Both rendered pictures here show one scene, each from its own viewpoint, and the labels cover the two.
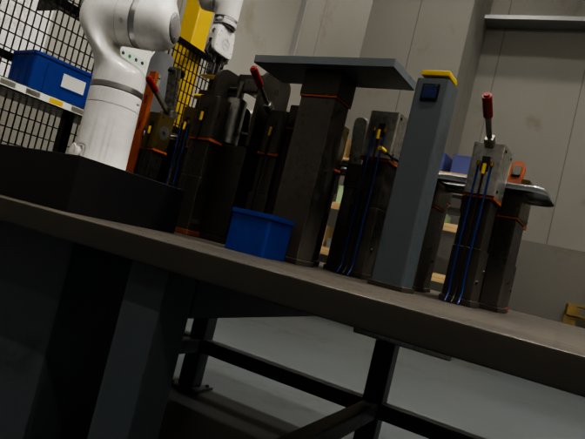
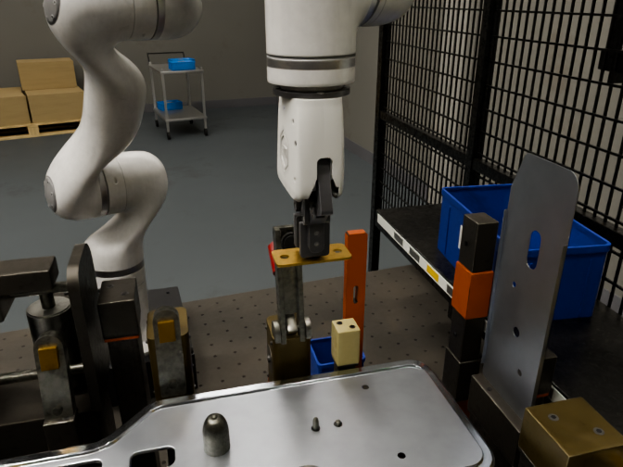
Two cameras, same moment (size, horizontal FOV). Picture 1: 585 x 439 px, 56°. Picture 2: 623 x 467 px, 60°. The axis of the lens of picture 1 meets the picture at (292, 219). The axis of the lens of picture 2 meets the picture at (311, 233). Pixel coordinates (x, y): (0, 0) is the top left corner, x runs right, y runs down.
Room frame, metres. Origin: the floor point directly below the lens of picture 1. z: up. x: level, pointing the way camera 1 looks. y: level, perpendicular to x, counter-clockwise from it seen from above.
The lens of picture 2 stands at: (2.31, 0.01, 1.51)
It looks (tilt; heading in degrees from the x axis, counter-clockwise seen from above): 24 degrees down; 134
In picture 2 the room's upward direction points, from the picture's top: straight up
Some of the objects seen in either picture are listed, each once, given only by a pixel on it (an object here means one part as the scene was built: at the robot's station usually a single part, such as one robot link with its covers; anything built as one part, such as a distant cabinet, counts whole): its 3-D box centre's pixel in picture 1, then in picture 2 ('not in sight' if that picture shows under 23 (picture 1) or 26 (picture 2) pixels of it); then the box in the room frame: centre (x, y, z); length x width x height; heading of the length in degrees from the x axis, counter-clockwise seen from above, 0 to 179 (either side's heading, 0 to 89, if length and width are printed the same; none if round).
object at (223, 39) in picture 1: (220, 40); (311, 134); (1.94, 0.40, 1.38); 0.10 x 0.07 x 0.11; 148
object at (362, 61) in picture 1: (332, 71); not in sight; (1.29, -0.01, 1.16); 0.37 x 0.14 x 0.02; 58
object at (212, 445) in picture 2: not in sight; (216, 435); (1.87, 0.30, 1.02); 0.03 x 0.03 x 0.07
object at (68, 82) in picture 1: (61, 85); (510, 245); (1.95, 0.91, 1.10); 0.30 x 0.17 x 0.13; 142
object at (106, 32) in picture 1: (115, 43); (124, 209); (1.30, 0.51, 1.10); 0.19 x 0.12 x 0.24; 82
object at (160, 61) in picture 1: (153, 94); (522, 292); (2.09, 0.62, 1.17); 0.12 x 0.01 x 0.34; 148
